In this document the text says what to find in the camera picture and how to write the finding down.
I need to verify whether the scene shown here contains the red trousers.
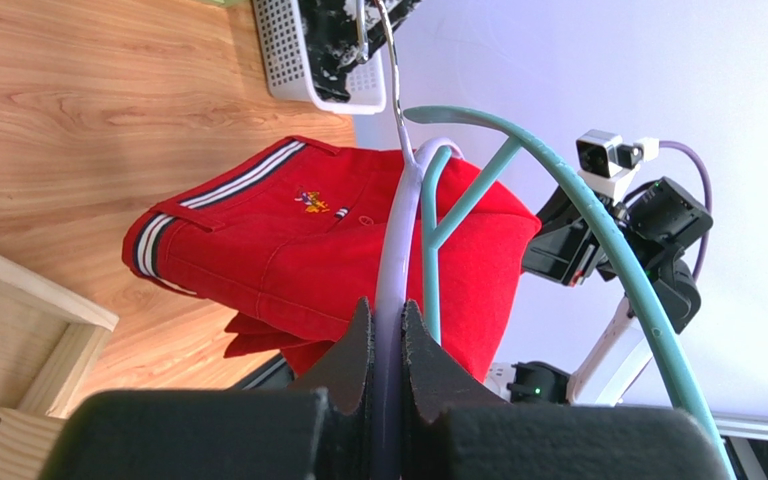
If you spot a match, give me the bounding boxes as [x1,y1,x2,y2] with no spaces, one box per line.
[122,136,541,380]

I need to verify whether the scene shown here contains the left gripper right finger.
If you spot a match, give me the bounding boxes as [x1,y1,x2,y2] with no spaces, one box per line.
[402,301,731,479]

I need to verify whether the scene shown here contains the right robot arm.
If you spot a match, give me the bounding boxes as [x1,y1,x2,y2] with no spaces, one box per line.
[485,177,713,406]

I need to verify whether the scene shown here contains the lavender plastic hanger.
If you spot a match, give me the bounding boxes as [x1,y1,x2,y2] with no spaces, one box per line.
[370,1,461,479]

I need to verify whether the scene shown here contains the wooden clothes rack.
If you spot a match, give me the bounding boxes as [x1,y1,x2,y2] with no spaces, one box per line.
[0,256,119,479]

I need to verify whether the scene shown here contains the teal plastic hanger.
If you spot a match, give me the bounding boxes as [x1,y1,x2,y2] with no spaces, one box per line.
[405,106,734,478]

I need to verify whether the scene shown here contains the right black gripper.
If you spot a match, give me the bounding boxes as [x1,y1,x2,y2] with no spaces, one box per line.
[522,187,608,287]

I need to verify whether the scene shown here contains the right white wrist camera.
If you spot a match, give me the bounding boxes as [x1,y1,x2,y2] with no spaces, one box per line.
[576,129,660,204]

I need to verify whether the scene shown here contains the white plastic basket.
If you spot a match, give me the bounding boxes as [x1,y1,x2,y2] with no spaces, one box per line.
[252,1,387,115]

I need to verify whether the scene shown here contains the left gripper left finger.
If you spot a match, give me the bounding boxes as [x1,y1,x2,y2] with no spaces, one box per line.
[40,299,374,479]

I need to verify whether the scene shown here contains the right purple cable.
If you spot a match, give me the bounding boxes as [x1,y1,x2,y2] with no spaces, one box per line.
[658,139,714,284]

